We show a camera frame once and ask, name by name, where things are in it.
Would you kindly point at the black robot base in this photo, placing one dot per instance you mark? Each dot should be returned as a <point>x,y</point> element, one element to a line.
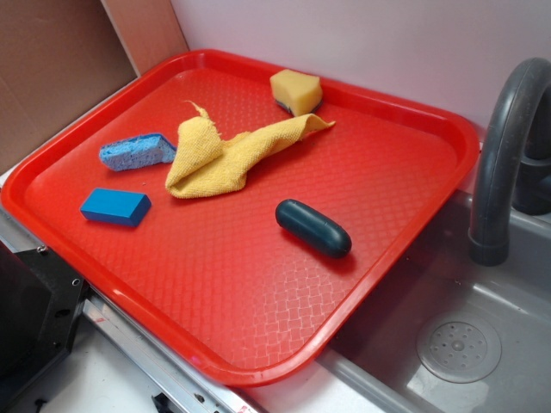
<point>42,298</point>

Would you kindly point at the dark green plastic pickle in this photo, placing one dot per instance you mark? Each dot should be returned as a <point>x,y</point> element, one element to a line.
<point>313,228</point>

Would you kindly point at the red plastic tray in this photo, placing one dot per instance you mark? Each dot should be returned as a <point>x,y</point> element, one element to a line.
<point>217,279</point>

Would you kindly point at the yellow cloth rag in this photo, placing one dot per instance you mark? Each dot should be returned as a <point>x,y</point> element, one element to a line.
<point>206,165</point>

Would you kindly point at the yellow sponge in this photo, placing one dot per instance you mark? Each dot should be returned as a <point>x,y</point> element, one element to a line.
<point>297,92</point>

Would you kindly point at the blue sponge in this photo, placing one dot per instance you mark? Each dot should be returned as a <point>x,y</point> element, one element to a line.
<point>137,152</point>

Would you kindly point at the blue rectangular block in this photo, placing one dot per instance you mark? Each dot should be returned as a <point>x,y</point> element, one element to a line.
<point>116,207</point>

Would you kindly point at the grey plastic sink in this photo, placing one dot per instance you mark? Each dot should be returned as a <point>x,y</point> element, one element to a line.
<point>439,333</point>

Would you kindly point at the grey toy faucet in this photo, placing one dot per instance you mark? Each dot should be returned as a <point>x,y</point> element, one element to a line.
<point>514,166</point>

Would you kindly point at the brown cardboard panel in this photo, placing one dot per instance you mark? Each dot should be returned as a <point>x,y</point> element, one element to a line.
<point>61,58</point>

